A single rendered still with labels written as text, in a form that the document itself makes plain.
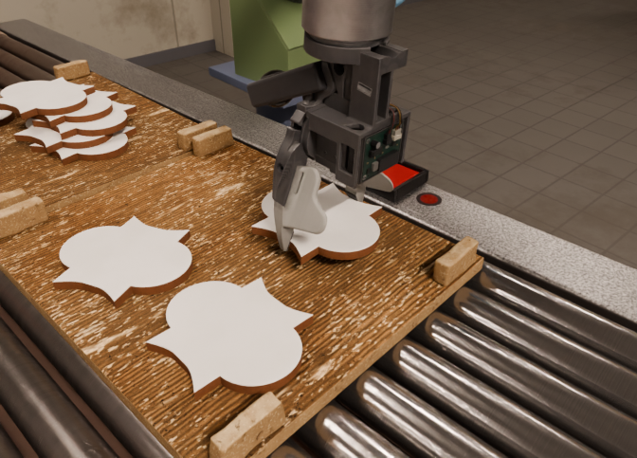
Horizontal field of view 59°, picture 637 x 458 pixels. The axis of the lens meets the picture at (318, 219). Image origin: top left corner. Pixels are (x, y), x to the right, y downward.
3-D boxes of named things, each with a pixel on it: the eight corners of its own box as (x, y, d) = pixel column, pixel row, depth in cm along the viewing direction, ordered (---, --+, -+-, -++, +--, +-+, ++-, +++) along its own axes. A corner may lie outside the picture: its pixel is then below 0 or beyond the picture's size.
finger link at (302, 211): (298, 274, 51) (334, 180, 49) (255, 245, 55) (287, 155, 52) (318, 272, 54) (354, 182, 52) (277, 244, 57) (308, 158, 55)
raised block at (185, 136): (212, 136, 83) (210, 118, 81) (220, 139, 82) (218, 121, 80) (177, 148, 79) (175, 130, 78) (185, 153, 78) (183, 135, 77)
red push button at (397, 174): (384, 166, 79) (385, 157, 78) (419, 181, 76) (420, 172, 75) (356, 182, 76) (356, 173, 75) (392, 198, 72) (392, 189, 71)
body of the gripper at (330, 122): (351, 197, 49) (363, 61, 42) (282, 160, 54) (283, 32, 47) (404, 167, 54) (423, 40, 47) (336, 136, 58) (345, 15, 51)
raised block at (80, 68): (86, 72, 106) (83, 58, 104) (91, 75, 105) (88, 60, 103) (55, 81, 102) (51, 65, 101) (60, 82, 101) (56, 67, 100)
